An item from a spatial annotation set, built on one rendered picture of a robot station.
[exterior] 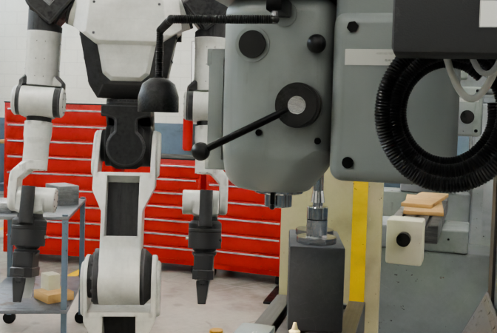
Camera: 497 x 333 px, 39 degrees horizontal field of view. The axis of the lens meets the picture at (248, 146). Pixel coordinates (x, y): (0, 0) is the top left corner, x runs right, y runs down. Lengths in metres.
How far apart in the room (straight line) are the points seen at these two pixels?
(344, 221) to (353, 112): 1.91
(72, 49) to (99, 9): 9.72
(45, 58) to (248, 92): 0.90
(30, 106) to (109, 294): 0.52
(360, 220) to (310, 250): 1.41
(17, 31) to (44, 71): 10.16
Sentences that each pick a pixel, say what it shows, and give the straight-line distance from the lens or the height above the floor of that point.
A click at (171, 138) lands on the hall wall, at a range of 10.86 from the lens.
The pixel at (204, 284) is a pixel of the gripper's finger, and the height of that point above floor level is 0.99.
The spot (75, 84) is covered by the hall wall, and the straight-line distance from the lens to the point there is 11.52.
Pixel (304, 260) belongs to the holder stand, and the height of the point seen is 1.12.
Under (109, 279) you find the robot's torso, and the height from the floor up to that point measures 1.02.
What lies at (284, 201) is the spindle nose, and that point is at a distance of 1.21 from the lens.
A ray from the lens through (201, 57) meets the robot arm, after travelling 1.91.
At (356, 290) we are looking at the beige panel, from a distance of 3.02.
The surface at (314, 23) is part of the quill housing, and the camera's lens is 1.13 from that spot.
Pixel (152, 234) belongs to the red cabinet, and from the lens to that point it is 6.32.
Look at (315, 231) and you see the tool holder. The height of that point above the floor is 1.18.
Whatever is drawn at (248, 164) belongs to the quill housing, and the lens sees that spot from 1.15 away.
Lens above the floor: 1.45
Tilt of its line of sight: 3 degrees down
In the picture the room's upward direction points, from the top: 2 degrees clockwise
